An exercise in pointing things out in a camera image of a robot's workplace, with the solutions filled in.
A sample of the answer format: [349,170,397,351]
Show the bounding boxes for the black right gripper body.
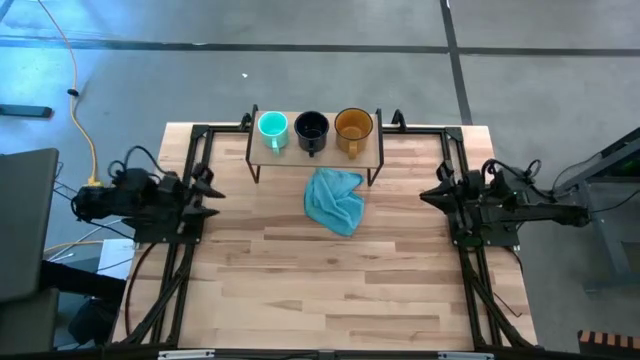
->
[437,159,501,244]

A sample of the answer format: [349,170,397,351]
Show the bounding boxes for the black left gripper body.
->
[159,162,215,236]

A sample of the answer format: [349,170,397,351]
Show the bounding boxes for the teal mug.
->
[257,110,290,155]

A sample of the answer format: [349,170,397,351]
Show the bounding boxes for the amber glass mug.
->
[333,107,375,160]

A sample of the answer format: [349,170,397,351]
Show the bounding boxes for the black mug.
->
[293,110,330,158]

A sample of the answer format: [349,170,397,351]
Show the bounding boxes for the wooden shelf black legs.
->
[244,104,385,186]

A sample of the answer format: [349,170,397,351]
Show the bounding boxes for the white paper sheet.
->
[97,238,136,280]

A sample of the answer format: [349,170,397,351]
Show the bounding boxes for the black hex key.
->
[492,292,524,319]

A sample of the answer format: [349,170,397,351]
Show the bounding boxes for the blue cloth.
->
[303,167,366,238]

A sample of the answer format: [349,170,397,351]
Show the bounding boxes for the black beam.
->
[39,259,126,301]

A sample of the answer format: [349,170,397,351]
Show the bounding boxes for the grey metal cart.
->
[552,127,640,294]

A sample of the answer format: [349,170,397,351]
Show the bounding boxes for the black bag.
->
[67,298,121,346]

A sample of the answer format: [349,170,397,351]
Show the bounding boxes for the dark grey monitor panel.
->
[0,147,60,304]

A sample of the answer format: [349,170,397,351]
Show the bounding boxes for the black flat floor bar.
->
[0,103,54,120]

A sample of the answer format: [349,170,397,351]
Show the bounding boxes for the orange black striped block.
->
[577,329,640,357]

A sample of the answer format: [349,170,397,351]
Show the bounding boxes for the dark grey box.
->
[0,288,60,354]

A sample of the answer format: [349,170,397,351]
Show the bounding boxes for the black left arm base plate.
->
[132,219,206,245]

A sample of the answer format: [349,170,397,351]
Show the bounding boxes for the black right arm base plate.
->
[449,207,532,249]

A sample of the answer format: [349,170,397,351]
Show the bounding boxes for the black metal table frame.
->
[107,108,539,351]

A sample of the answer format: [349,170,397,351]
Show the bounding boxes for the white cable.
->
[47,218,124,262]

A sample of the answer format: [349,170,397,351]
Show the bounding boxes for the thin yellow cable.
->
[43,240,104,254]

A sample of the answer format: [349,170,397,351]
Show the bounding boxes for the black cable loop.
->
[124,242,157,337]

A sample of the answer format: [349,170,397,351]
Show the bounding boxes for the silver metal bracket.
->
[437,351,494,360]
[158,349,216,360]

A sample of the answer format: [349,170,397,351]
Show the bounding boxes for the thick yellow cable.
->
[37,0,104,187]

